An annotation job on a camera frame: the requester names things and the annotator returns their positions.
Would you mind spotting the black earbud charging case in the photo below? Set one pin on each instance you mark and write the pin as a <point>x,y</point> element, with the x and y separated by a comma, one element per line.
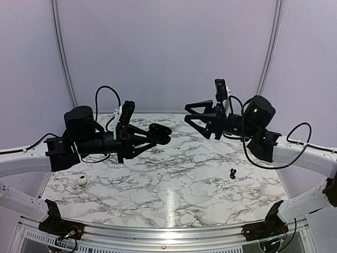
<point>160,133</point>

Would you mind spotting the left aluminium wall post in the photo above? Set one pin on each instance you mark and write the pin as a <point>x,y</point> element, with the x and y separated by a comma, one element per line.
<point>62,53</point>

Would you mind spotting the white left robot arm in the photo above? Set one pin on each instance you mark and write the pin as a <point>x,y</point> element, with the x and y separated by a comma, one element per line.
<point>61,153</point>

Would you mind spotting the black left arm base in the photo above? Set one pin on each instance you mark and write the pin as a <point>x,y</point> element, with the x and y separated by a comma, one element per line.
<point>56,225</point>

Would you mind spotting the aluminium front rail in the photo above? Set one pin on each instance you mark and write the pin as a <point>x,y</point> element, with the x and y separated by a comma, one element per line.
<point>108,238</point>

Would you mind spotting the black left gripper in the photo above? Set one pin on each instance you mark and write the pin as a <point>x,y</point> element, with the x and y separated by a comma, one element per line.
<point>124,134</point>

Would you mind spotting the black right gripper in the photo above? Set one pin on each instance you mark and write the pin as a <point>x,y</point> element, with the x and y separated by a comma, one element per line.
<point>216,122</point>

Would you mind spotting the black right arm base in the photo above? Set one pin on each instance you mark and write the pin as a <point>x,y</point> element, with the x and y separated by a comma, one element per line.
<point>271,226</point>

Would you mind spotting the right aluminium wall post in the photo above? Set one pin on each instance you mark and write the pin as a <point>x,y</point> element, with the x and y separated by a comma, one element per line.
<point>272,34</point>

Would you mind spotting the aluminium wall post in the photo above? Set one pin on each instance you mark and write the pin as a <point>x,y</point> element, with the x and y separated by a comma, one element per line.
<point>62,53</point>
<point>272,34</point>

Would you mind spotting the white earbud charging case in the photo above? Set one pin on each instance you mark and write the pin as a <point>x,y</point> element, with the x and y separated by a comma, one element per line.
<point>82,179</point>

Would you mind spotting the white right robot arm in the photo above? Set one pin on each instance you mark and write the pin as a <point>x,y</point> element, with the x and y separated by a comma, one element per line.
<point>271,147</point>

